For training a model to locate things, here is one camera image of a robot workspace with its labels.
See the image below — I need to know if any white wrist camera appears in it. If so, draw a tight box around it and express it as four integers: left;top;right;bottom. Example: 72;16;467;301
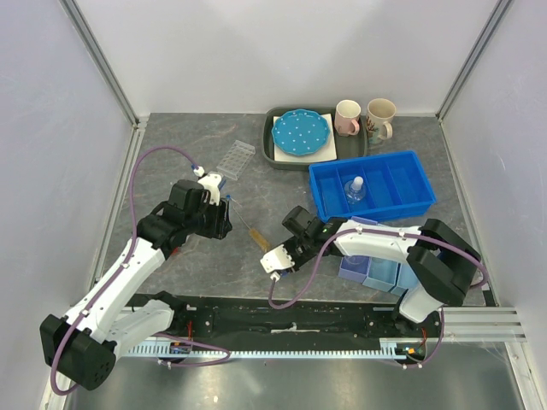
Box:
191;165;226;205
260;244;295;282

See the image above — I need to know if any light blue box middle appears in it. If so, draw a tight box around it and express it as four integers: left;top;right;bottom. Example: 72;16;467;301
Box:
363;258;399;293

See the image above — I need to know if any blue polka dot plate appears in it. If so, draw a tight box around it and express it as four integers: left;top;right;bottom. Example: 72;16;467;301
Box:
271;108;330;156

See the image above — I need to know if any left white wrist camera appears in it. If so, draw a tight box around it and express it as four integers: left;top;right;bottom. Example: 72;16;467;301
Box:
191;165;226;205

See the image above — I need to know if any light blue box right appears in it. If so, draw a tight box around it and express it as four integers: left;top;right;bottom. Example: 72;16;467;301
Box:
390;264;419;296

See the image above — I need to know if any light blue box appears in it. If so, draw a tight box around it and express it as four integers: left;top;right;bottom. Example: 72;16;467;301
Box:
363;258;399;293
390;264;419;296

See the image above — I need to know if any purple plastic box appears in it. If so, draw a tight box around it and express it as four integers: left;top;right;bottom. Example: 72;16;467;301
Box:
338;215;379;286

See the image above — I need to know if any white square plate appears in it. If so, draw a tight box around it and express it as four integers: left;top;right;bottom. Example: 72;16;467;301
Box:
273;114;337;164

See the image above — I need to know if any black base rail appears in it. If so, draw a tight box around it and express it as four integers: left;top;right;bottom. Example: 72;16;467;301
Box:
140;292;445;352

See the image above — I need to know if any blue divided bin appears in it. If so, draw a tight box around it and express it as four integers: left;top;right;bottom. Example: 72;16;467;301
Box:
309;150;437;222

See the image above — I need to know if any brown test tube brush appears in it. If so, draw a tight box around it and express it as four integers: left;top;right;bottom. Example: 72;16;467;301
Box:
232;208;271;253

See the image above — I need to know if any round glass flask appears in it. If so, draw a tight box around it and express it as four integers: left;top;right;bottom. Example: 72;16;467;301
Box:
344;176;366;204

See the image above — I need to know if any clear test tube rack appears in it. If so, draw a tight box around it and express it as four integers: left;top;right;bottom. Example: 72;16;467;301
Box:
216;140;256;180

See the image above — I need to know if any dark grey tray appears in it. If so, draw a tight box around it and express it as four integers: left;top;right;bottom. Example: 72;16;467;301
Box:
262;107;368;171

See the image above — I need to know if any pink mug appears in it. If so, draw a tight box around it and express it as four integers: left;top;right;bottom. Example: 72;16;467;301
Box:
334;99;362;137

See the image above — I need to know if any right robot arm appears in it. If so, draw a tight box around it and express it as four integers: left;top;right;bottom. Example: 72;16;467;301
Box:
273;206;489;337

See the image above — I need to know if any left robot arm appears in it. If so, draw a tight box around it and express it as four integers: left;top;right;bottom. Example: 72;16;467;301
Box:
39;173;232;390

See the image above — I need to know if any cream floral mug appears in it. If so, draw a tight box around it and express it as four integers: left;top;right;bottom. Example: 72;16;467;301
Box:
366;98;397;144

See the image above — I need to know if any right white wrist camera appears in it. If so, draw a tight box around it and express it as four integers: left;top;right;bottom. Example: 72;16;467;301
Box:
260;244;295;282

